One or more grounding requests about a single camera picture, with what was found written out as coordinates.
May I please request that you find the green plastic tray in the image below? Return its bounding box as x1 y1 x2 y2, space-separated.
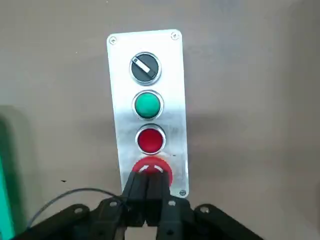
0 106 18 240

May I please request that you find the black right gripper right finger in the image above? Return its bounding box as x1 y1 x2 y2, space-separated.
147 172 266 240

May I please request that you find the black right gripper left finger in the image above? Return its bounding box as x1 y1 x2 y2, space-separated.
16 171 149 240

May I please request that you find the white four-button control box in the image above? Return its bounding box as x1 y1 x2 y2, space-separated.
106 29 190 198

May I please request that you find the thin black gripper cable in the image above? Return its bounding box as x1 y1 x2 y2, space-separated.
26 187 131 230

